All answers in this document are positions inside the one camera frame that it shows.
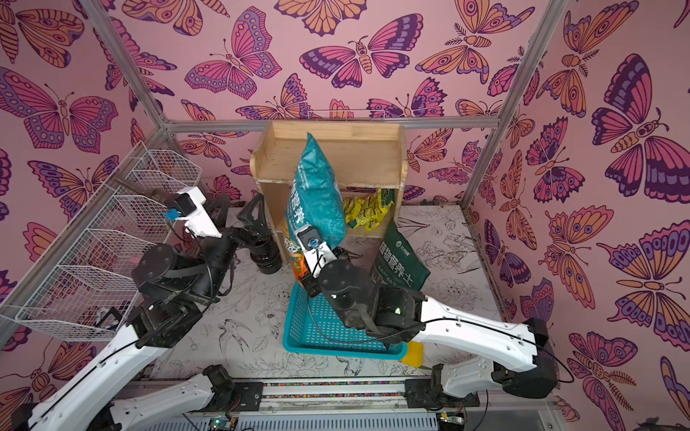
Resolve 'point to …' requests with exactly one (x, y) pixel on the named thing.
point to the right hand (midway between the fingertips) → (306, 250)
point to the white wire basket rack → (84, 294)
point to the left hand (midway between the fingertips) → (248, 194)
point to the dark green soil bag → (399, 261)
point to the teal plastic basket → (313, 327)
